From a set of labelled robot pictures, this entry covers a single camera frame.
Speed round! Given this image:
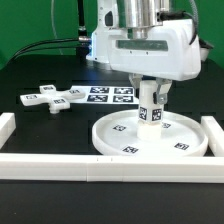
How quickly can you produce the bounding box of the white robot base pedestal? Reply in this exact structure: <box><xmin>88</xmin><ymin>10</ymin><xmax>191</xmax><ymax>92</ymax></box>
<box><xmin>86</xmin><ymin>0</ymin><xmax>118</xmax><ymax>70</ymax></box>

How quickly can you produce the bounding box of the white fence bar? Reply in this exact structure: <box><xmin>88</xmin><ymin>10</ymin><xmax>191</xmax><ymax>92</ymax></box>
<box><xmin>201</xmin><ymin>116</ymin><xmax>224</xmax><ymax>157</ymax></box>
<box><xmin>0</xmin><ymin>113</ymin><xmax>16</xmax><ymax>149</ymax></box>
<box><xmin>0</xmin><ymin>153</ymin><xmax>224</xmax><ymax>183</ymax></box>

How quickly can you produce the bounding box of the white left fence bar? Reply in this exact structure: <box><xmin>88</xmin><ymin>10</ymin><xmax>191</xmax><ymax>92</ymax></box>
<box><xmin>0</xmin><ymin>113</ymin><xmax>16</xmax><ymax>149</ymax></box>

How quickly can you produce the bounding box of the black vertical pole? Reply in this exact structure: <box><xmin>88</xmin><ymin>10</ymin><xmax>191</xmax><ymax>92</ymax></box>
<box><xmin>77</xmin><ymin>0</ymin><xmax>87</xmax><ymax>36</ymax></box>

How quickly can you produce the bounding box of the black cable bundle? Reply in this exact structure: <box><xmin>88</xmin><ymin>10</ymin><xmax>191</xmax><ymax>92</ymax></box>
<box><xmin>9</xmin><ymin>37</ymin><xmax>93</xmax><ymax>63</ymax></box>

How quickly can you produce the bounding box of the white right fence bar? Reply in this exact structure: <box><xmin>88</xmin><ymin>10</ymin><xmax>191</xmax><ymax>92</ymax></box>
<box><xmin>201</xmin><ymin>116</ymin><xmax>224</xmax><ymax>157</ymax></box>

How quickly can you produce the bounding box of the white front fence bar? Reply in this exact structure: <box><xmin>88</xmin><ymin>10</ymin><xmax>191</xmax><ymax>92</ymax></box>
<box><xmin>0</xmin><ymin>153</ymin><xmax>224</xmax><ymax>183</ymax></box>

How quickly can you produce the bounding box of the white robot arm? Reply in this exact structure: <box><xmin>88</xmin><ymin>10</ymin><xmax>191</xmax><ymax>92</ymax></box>
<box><xmin>88</xmin><ymin>0</ymin><xmax>201</xmax><ymax>104</ymax></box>

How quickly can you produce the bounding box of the thin white cable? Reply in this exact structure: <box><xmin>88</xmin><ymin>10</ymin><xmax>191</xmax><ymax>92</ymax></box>
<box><xmin>50</xmin><ymin>0</ymin><xmax>64</xmax><ymax>56</ymax></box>

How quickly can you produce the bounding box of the white round table top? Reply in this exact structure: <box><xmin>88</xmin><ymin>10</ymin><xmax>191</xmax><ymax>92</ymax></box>
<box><xmin>92</xmin><ymin>110</ymin><xmax>208</xmax><ymax>157</ymax></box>

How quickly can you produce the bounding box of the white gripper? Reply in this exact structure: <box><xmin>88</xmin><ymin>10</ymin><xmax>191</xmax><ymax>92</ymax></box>
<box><xmin>107</xmin><ymin>19</ymin><xmax>201</xmax><ymax>104</ymax></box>

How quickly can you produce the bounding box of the fiducial marker sheet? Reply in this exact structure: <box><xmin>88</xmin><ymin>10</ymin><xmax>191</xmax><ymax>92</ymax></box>
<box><xmin>72</xmin><ymin>86</ymin><xmax>139</xmax><ymax>105</ymax></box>

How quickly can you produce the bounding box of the white cross-shaped table base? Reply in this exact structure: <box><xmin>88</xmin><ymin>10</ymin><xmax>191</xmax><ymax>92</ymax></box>
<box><xmin>20</xmin><ymin>85</ymin><xmax>86</xmax><ymax>114</ymax></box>

